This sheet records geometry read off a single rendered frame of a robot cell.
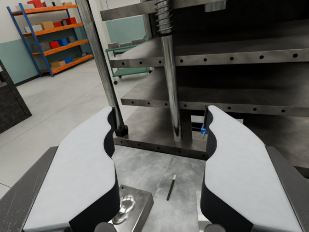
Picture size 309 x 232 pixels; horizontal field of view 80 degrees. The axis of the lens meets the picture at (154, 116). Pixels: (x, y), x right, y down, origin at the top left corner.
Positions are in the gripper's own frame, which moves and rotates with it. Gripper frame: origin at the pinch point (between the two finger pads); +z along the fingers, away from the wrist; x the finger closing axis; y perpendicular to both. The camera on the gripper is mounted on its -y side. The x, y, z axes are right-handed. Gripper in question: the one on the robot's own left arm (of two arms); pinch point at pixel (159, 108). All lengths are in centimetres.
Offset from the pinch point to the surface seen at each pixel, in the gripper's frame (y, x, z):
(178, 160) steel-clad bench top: 65, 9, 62
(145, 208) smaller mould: 61, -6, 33
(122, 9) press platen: -5, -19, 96
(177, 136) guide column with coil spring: 62, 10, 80
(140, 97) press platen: 44, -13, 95
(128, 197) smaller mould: 62, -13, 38
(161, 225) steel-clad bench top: 66, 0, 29
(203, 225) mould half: 55, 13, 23
